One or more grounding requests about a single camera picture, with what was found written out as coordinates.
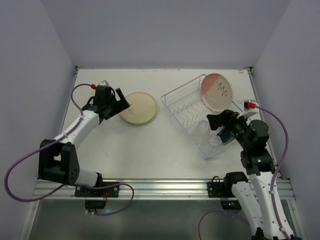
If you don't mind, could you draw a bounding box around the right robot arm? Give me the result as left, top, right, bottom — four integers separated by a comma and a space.
207, 110, 297, 240

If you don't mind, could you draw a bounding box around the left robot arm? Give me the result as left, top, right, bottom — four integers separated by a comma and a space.
38, 84, 130, 188

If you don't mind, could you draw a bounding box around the cream plate orange patch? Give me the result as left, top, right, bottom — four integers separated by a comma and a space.
200, 73, 234, 112

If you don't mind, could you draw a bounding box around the clear glass near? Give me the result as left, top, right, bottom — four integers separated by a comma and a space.
207, 135, 223, 151

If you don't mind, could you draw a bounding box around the clear glass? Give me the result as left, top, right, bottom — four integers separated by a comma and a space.
207, 135, 223, 151
197, 120, 211, 135

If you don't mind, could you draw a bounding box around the cream plate yellow patch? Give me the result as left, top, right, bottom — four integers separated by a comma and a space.
124, 119, 154, 126

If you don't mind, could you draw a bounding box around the aluminium mounting rail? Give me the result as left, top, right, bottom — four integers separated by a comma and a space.
32, 179, 295, 200

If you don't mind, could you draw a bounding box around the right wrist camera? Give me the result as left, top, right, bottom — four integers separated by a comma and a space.
237, 99, 259, 119

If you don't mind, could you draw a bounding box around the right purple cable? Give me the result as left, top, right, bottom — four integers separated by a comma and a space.
198, 102, 295, 240

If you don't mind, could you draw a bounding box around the clear glass far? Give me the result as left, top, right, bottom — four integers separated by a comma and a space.
197, 120, 211, 135

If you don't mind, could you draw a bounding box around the cream plate green patch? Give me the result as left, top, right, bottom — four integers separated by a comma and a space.
120, 111, 157, 121

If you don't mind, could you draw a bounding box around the white wire dish rack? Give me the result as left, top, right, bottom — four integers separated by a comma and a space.
161, 73, 242, 159

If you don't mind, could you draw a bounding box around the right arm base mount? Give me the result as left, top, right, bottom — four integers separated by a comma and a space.
207, 175, 242, 211

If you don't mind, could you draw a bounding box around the blue mug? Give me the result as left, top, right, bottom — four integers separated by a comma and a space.
217, 127, 235, 145

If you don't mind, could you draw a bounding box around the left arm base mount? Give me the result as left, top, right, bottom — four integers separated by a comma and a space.
74, 181, 119, 213

